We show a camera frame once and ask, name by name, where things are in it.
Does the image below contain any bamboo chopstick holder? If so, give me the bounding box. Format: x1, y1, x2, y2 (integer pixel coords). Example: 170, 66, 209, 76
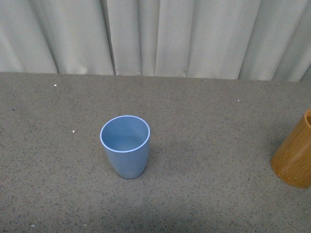
270, 110, 311, 188

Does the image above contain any grey pleated curtain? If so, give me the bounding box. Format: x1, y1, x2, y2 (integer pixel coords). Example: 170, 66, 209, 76
0, 0, 311, 82

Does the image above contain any blue plastic cup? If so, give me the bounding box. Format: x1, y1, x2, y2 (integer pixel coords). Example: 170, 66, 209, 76
100, 115, 151, 179

